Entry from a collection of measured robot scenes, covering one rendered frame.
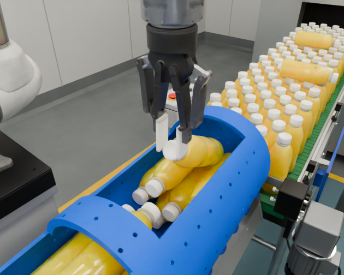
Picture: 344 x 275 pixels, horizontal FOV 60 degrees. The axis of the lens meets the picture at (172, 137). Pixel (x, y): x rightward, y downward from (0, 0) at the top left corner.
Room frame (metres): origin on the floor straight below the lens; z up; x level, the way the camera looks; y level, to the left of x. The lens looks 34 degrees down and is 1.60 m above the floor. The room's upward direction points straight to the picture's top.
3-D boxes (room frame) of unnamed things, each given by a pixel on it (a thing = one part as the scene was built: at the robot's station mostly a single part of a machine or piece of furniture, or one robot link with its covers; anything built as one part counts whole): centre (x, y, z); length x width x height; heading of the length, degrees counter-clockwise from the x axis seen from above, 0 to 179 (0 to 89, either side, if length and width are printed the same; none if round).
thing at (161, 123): (0.46, 0.02, 1.29); 0.03 x 0.01 x 0.07; 146
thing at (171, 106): (1.03, -0.03, 1.05); 0.20 x 0.10 x 0.10; 146
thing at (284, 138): (0.73, -0.33, 1.10); 0.04 x 0.04 x 0.02
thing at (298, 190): (0.62, -0.35, 0.95); 0.10 x 0.07 x 0.10; 56
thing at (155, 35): (0.45, 0.00, 1.45); 0.08 x 0.07 x 0.09; 56
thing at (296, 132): (0.83, -0.40, 1.00); 0.07 x 0.07 x 0.19
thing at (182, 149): (0.44, -0.02, 1.29); 0.03 x 0.01 x 0.07; 146
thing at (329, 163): (1.08, -0.72, 0.70); 0.80 x 0.05 x 0.50; 146
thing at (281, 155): (0.73, -0.33, 1.00); 0.07 x 0.07 x 0.19
